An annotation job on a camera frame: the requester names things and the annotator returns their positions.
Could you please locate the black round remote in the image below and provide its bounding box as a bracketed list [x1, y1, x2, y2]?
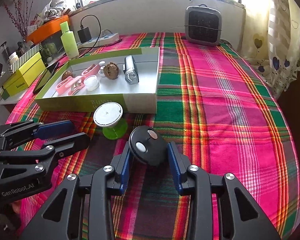
[128, 125, 167, 166]

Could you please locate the brown walnut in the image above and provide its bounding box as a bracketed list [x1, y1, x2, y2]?
[62, 70, 73, 81]
[103, 62, 119, 80]

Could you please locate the white knob earpiece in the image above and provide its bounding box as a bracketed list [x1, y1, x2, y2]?
[98, 61, 106, 77]

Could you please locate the white round green-base jar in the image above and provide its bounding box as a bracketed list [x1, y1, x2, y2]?
[93, 102, 128, 140]

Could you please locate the yellow shoe box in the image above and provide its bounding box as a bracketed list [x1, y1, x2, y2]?
[0, 52, 46, 100]

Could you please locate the pink clip lower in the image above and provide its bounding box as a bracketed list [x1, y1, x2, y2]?
[56, 76, 85, 96]

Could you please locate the pink clip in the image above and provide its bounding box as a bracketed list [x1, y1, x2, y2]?
[56, 76, 85, 96]
[81, 64, 101, 78]

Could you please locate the white round lid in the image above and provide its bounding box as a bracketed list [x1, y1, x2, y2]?
[84, 75, 100, 92]

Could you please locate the striped grey white box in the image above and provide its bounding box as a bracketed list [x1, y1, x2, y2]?
[7, 43, 43, 75]

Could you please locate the black smartphone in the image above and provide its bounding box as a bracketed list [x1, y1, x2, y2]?
[33, 62, 59, 95]

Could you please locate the pink clip upper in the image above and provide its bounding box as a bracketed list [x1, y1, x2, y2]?
[81, 64, 101, 78]

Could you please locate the plaid pink green blanket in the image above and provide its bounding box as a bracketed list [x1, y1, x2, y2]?
[5, 31, 300, 240]

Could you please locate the green cardboard box tray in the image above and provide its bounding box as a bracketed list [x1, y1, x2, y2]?
[35, 47, 162, 114]

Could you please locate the silver black rectangular device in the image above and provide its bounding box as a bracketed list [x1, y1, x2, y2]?
[123, 55, 139, 85]

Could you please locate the green lotion bottle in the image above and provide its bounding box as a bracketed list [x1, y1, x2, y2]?
[60, 21, 79, 59]

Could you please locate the orange tray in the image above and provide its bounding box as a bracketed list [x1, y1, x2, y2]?
[26, 15, 70, 44]

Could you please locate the black power adapter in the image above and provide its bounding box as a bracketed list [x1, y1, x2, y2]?
[77, 27, 91, 43]

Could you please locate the red twig decoration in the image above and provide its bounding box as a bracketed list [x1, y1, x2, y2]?
[3, 0, 34, 40]

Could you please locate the white power strip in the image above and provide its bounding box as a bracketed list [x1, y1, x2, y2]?
[77, 33, 121, 49]

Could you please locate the heart pattern curtain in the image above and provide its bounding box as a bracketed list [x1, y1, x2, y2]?
[240, 0, 300, 98]

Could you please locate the grey small space heater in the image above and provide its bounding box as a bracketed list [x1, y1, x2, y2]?
[184, 4, 222, 46]

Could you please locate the black charging cable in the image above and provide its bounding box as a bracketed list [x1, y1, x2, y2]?
[75, 14, 123, 52]

